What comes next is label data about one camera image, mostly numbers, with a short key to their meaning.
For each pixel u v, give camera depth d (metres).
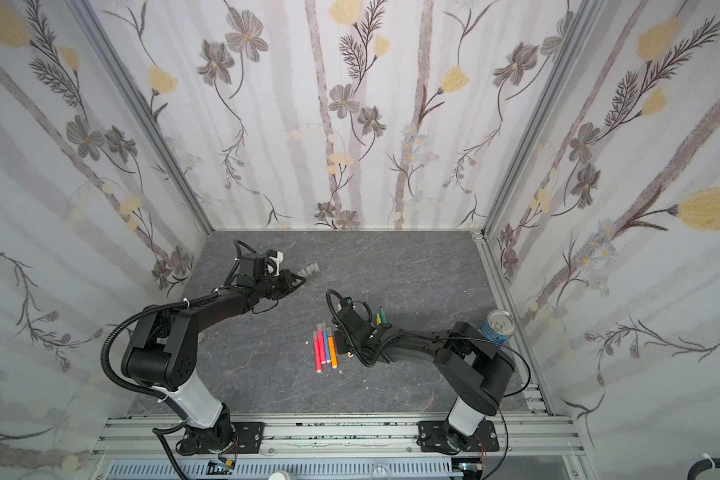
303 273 1.07
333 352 0.88
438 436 0.73
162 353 0.48
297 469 0.70
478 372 0.45
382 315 0.96
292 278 0.89
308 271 1.07
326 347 0.88
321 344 0.90
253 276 0.75
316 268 1.08
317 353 0.88
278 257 0.89
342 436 0.76
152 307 0.51
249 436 0.74
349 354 0.67
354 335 0.67
